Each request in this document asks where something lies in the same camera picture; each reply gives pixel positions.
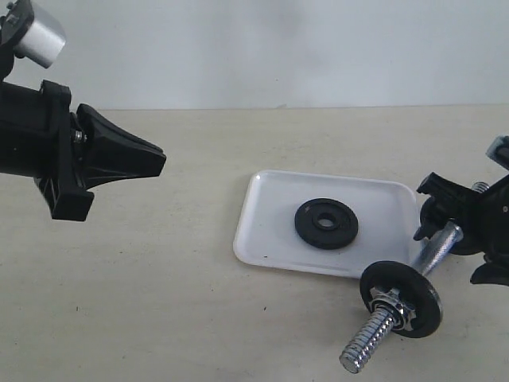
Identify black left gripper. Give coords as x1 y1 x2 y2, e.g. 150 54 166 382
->
1 80 166 221

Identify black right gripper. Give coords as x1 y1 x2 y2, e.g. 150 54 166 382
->
414 172 509 287

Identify chrome threaded dumbbell bar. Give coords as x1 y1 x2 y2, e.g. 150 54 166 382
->
339 181 489 375

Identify chrome star collar nut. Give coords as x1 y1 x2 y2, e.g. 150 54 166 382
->
368 286 417 332

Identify white rectangular plastic tray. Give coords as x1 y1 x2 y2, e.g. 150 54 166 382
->
233 170 422 279

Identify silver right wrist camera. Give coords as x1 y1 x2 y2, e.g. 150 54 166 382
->
486 135 509 170

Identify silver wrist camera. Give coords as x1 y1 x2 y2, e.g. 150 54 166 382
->
486 135 509 170
1 1 67 68

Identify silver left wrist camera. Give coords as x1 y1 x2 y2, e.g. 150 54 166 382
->
1 1 67 68

